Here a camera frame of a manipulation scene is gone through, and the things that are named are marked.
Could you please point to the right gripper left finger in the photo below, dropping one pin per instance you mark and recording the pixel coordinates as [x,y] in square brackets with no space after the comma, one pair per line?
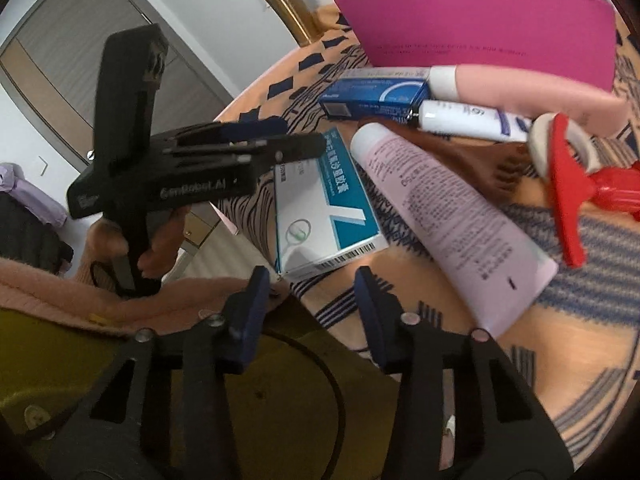
[222,344]

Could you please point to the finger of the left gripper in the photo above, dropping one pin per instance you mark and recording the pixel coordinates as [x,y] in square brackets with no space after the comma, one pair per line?
[263,154]

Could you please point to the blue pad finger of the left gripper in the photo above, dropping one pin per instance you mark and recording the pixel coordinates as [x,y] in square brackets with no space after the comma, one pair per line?
[235,132]

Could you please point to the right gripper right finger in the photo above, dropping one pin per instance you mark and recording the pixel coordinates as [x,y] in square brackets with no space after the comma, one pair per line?
[400,342]

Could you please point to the dark blue medicine box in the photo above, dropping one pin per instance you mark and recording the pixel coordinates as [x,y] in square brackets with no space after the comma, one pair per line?
[358,98]

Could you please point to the red tape dispenser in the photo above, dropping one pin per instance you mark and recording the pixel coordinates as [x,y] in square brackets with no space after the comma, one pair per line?
[565,158]

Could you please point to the pink fuzzy sleeve forearm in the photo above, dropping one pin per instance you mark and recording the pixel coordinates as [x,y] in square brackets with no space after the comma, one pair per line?
[77,302]

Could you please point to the person's left hand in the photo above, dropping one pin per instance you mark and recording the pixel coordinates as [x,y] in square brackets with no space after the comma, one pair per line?
[105,243]

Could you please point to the white teal medicine box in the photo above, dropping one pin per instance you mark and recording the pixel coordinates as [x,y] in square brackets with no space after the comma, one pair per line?
[324,218]

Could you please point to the large lilac cream tube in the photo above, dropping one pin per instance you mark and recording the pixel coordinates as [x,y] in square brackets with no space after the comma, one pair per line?
[496,269]

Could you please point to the gold thermos tumbler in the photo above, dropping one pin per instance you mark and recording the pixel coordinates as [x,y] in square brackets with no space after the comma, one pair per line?
[298,20]

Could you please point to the orange patterned blanket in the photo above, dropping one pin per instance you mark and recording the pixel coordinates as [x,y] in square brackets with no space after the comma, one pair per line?
[578,344]

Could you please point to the grey door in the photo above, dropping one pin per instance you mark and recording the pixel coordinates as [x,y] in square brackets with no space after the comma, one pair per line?
[51,63]

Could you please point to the small white ointment tube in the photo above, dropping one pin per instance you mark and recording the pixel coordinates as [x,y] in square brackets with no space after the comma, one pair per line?
[475,122]

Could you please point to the brown wooden comb massager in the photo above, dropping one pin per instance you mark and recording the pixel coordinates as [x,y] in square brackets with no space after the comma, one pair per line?
[493,170]

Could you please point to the pink tube white cap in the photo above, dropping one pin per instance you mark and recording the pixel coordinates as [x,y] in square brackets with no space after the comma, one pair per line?
[531,94]

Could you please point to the pink open cardboard box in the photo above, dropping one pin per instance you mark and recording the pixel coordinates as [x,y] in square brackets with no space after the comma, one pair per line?
[575,39]

